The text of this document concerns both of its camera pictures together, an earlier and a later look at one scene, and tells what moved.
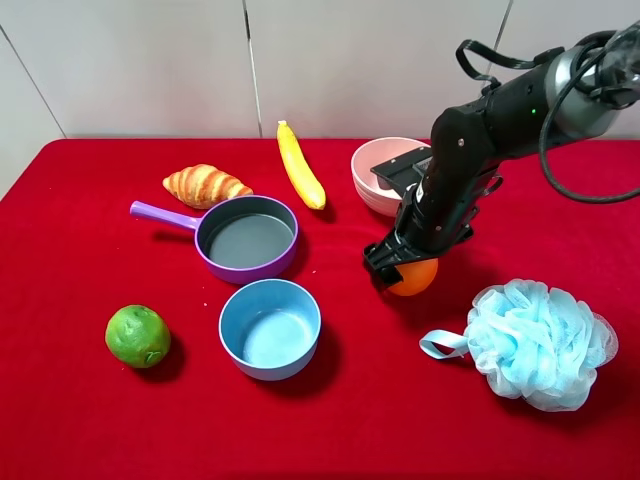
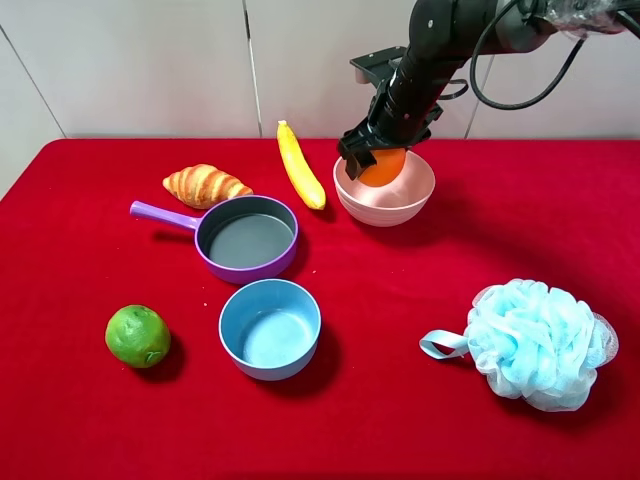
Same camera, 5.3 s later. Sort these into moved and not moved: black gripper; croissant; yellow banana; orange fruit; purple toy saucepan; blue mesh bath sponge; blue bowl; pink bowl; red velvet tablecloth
Moved: orange fruit; pink bowl; black gripper
Not moved: yellow banana; croissant; red velvet tablecloth; purple toy saucepan; blue mesh bath sponge; blue bowl
